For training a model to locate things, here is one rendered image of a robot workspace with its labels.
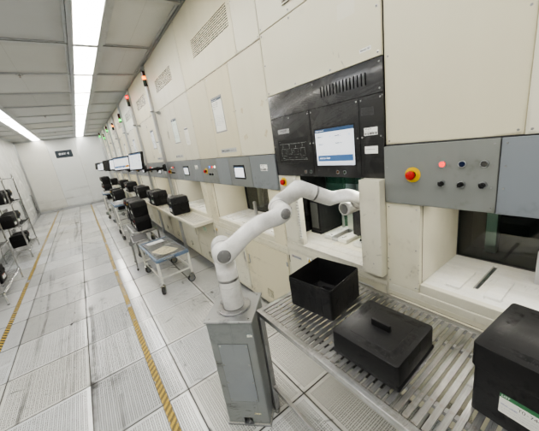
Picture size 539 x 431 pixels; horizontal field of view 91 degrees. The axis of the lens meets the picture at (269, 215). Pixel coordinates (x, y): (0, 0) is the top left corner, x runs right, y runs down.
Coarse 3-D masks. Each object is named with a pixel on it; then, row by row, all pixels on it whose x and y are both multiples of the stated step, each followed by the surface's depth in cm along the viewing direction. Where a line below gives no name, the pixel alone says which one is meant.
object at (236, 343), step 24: (216, 312) 153; (216, 336) 148; (240, 336) 146; (216, 360) 154; (240, 360) 150; (264, 360) 162; (240, 384) 156; (264, 384) 157; (240, 408) 162; (264, 408) 159
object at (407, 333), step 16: (368, 304) 125; (352, 320) 116; (368, 320) 115; (384, 320) 113; (400, 320) 112; (416, 320) 111; (336, 336) 111; (352, 336) 107; (368, 336) 106; (384, 336) 105; (400, 336) 104; (416, 336) 103; (352, 352) 106; (368, 352) 99; (384, 352) 98; (400, 352) 97; (416, 352) 99; (368, 368) 102; (384, 368) 95; (400, 368) 92; (416, 368) 100; (400, 384) 94
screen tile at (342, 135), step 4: (344, 132) 143; (336, 136) 148; (340, 136) 146; (344, 136) 144; (348, 136) 142; (336, 140) 149; (348, 140) 143; (348, 144) 143; (336, 148) 151; (340, 148) 149; (344, 148) 146; (348, 148) 144; (336, 152) 151
